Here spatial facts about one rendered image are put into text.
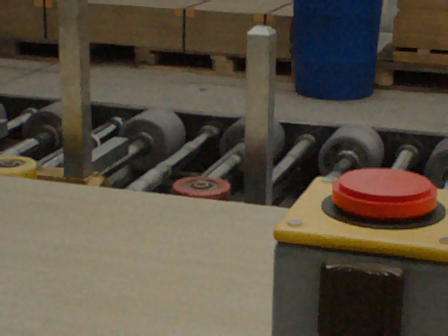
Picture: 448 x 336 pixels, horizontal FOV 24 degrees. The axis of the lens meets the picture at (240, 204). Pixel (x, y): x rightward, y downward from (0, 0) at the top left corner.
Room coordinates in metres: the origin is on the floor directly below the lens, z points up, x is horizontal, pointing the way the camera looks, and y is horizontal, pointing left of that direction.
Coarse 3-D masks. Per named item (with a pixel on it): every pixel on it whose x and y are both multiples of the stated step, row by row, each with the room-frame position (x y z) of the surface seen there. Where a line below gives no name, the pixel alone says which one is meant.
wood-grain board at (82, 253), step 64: (0, 192) 1.37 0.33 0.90; (64, 192) 1.38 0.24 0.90; (128, 192) 1.38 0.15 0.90; (0, 256) 1.14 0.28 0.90; (64, 256) 1.14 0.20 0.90; (128, 256) 1.14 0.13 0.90; (192, 256) 1.15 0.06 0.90; (256, 256) 1.15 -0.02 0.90; (0, 320) 0.96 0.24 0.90; (64, 320) 0.97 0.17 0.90; (128, 320) 0.97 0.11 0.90; (192, 320) 0.97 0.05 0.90; (256, 320) 0.97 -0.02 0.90
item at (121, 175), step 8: (8, 144) 2.19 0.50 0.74; (0, 152) 2.13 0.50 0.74; (128, 168) 2.02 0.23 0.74; (296, 168) 2.03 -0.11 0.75; (112, 176) 1.97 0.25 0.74; (120, 176) 1.97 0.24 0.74; (128, 176) 2.00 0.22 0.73; (232, 176) 1.98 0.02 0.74; (288, 176) 1.99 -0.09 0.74; (296, 176) 2.03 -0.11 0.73; (112, 184) 1.92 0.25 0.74; (120, 184) 1.96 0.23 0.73; (232, 184) 1.97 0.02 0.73; (280, 192) 1.93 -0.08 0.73; (272, 200) 1.88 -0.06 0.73
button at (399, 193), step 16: (352, 176) 0.39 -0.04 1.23; (368, 176) 0.39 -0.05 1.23; (384, 176) 0.39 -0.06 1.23; (400, 176) 0.39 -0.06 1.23; (416, 176) 0.39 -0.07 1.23; (336, 192) 0.38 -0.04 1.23; (352, 192) 0.38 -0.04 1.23; (368, 192) 0.37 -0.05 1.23; (384, 192) 0.37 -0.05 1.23; (400, 192) 0.37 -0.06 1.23; (416, 192) 0.37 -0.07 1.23; (432, 192) 0.38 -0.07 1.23; (352, 208) 0.37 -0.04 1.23; (368, 208) 0.37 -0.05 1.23; (384, 208) 0.37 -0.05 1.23; (400, 208) 0.37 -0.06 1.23; (416, 208) 0.37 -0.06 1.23; (432, 208) 0.38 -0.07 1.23
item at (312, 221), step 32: (320, 192) 0.41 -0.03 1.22; (288, 224) 0.37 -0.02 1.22; (320, 224) 0.37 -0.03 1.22; (352, 224) 0.37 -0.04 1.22; (384, 224) 0.37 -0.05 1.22; (416, 224) 0.37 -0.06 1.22; (288, 256) 0.36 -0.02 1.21; (320, 256) 0.36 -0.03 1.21; (352, 256) 0.36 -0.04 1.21; (384, 256) 0.35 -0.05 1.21; (416, 256) 0.35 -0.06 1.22; (288, 288) 0.36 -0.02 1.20; (416, 288) 0.35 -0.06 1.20; (288, 320) 0.36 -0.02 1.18; (416, 320) 0.35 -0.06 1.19
